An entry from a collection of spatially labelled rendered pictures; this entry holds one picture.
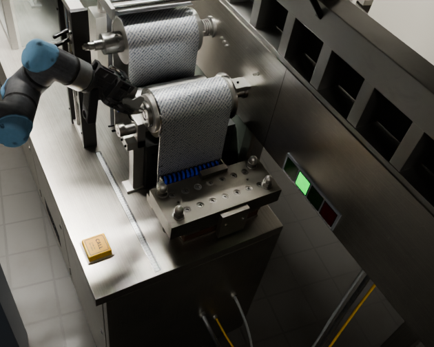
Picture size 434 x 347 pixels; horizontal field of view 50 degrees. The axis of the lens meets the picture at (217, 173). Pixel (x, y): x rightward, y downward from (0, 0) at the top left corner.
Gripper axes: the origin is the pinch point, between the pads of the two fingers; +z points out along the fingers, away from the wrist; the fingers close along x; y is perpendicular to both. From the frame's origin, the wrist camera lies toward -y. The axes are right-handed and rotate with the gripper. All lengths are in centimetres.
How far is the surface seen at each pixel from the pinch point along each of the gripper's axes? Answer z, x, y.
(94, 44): -7.7, 23.6, 3.5
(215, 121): 21.3, -6.7, 10.4
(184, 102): 8.2, -4.6, 10.3
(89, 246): 5.8, -15.9, -40.2
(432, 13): 128, 27, 97
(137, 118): 5.6, 3.6, -3.8
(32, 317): 49, 17, -125
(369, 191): 23, -55, 30
